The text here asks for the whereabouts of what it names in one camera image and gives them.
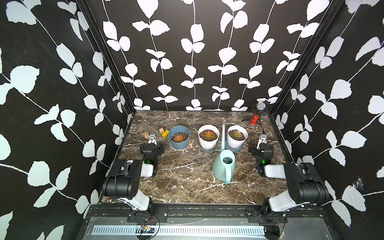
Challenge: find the blue saucer under cream pot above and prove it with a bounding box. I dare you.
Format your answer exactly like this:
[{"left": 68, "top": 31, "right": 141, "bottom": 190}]
[{"left": 200, "top": 145, "right": 221, "bottom": 153}]

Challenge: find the cream ribbed plant pot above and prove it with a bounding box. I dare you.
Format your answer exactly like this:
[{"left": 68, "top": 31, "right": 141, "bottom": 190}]
[{"left": 198, "top": 125, "right": 220, "bottom": 150}]

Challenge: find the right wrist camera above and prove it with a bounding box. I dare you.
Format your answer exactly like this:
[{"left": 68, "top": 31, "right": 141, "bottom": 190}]
[{"left": 257, "top": 134, "right": 268, "bottom": 149}]

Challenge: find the blue saucer under white pot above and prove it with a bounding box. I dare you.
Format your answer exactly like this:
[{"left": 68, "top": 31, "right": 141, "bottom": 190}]
[{"left": 225, "top": 141, "right": 243, "bottom": 154}]

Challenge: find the red microphone on tripod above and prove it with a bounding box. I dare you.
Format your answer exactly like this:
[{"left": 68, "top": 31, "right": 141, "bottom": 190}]
[{"left": 242, "top": 102, "right": 267, "bottom": 134}]

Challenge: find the white slotted cable duct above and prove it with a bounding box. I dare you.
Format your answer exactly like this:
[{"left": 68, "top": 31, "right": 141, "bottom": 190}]
[{"left": 91, "top": 225, "right": 266, "bottom": 238}]

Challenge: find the yellow wooden block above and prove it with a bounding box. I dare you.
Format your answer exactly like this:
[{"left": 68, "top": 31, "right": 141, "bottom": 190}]
[{"left": 162, "top": 130, "right": 169, "bottom": 138}]

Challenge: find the orange red succulent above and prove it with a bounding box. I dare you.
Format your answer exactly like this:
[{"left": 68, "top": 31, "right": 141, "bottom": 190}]
[{"left": 172, "top": 134, "right": 186, "bottom": 143}]

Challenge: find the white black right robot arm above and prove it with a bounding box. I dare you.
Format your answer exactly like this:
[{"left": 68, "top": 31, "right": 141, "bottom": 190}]
[{"left": 249, "top": 143, "right": 331, "bottom": 214}]

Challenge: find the white ringed plant pot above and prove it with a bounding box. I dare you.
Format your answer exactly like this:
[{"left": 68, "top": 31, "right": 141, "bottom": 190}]
[{"left": 227, "top": 125, "right": 248, "bottom": 148}]

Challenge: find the mint green watering can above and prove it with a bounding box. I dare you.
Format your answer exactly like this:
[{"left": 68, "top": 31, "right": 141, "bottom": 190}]
[{"left": 212, "top": 125, "right": 236, "bottom": 185}]

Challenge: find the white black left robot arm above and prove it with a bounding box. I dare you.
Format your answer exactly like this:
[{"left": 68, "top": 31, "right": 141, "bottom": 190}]
[{"left": 102, "top": 141, "right": 165, "bottom": 215}]

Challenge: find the blue ribbed plant pot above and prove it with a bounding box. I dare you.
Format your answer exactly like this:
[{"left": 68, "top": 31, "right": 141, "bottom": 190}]
[{"left": 168, "top": 126, "right": 190, "bottom": 150}]

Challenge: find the red green succulent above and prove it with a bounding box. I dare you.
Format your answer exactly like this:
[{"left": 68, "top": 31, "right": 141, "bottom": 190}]
[{"left": 200, "top": 130, "right": 218, "bottom": 142}]

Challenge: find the black front mounting rail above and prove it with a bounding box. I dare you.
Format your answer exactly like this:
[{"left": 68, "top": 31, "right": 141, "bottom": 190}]
[{"left": 85, "top": 203, "right": 326, "bottom": 225}]

